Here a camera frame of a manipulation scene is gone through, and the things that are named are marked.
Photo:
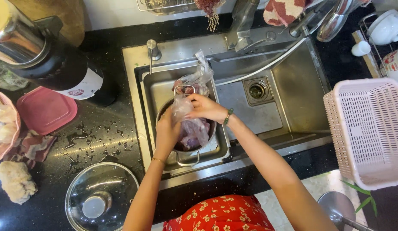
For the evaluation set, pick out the white mug red print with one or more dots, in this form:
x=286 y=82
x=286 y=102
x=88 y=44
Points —
x=394 y=64

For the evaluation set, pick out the clear plastic bag with meat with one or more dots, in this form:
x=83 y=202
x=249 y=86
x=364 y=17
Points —
x=197 y=78

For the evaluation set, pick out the wooden cutting board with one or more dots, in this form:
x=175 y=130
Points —
x=57 y=17

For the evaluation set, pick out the glass pot lid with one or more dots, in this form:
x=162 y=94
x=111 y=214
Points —
x=101 y=197

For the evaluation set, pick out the pink plastic lid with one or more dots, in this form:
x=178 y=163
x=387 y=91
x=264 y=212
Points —
x=46 y=110

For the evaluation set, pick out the person's right fingers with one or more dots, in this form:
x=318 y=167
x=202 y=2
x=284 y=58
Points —
x=193 y=106

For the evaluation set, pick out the green plant leaves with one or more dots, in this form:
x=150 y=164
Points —
x=362 y=197

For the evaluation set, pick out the steel ladle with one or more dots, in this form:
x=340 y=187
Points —
x=338 y=208

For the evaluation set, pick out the steel soap dispenser pump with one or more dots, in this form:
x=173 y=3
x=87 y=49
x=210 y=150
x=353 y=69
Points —
x=153 y=53

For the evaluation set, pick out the maroon patterned cloth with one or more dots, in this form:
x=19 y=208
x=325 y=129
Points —
x=32 y=147

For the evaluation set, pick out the red white patterned towel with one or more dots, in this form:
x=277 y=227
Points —
x=284 y=11

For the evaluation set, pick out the white ceramic teapot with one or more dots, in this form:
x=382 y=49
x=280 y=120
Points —
x=386 y=27

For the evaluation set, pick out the person's left hand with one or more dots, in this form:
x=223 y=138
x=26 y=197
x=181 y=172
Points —
x=166 y=134

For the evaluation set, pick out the pink bowl with food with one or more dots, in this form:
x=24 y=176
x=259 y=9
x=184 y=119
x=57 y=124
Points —
x=3 y=128

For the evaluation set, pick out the steel sink insert tray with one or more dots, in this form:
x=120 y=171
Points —
x=160 y=96

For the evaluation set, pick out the black electric kettle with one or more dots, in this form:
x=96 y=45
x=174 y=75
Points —
x=41 y=54

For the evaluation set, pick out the steel sink basin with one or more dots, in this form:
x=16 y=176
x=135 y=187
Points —
x=276 y=96

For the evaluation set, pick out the small white cup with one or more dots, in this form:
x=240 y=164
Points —
x=360 y=48

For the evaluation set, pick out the clear plastic bag of meat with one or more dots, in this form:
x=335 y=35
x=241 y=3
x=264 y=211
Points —
x=190 y=126

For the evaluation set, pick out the beige sponge cloth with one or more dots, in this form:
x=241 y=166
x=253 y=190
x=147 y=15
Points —
x=15 y=181

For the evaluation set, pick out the person's right hand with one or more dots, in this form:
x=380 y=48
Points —
x=205 y=107

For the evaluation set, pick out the steel kitchen faucet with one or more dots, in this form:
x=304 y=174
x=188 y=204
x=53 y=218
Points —
x=247 y=29

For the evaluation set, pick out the steel cooking pot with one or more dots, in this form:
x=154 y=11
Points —
x=186 y=128

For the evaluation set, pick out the pink plastic basket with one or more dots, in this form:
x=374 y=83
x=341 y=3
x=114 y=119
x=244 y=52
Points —
x=367 y=131

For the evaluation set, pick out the sink drain strainer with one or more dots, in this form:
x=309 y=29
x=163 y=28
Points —
x=257 y=90

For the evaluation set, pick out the red floral dress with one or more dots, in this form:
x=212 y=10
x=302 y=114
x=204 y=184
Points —
x=219 y=215

